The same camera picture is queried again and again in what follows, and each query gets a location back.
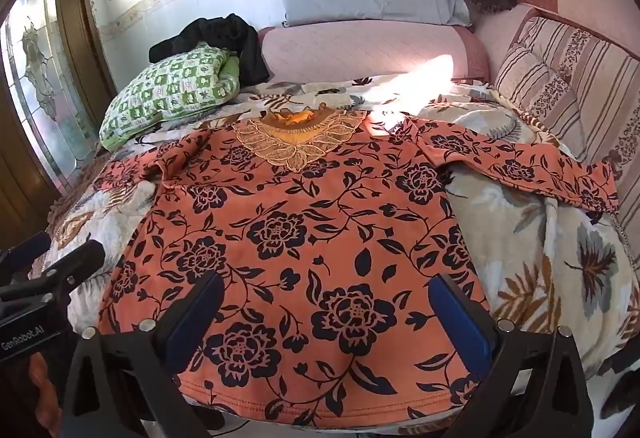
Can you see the black garment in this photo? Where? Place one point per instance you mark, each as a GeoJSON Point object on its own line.
{"type": "Point", "coordinates": [215, 30]}

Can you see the orange floral shirt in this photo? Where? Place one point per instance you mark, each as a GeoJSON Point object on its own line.
{"type": "Point", "coordinates": [300, 243]}

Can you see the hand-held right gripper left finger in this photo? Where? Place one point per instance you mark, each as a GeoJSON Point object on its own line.
{"type": "Point", "coordinates": [195, 328]}

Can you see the striped sofa cushion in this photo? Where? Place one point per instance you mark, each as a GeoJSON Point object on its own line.
{"type": "Point", "coordinates": [610, 82]}

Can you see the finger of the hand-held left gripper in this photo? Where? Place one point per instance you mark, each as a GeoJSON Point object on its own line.
{"type": "Point", "coordinates": [27, 245]}
{"type": "Point", "coordinates": [75, 263]}

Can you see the wooden door with glass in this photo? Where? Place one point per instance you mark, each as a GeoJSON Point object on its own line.
{"type": "Point", "coordinates": [75, 17]}

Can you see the leaf print blanket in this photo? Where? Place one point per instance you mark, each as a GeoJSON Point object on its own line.
{"type": "Point", "coordinates": [540, 258]}

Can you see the pink bolster cushion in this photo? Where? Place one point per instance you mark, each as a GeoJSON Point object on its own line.
{"type": "Point", "coordinates": [350, 50]}

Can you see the striped brown pillow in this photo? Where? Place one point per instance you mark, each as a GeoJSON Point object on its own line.
{"type": "Point", "coordinates": [535, 87]}

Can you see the green checked pillow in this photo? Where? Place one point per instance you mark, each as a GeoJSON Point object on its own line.
{"type": "Point", "coordinates": [165, 87]}

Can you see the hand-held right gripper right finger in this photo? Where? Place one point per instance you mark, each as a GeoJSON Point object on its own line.
{"type": "Point", "coordinates": [457, 328]}

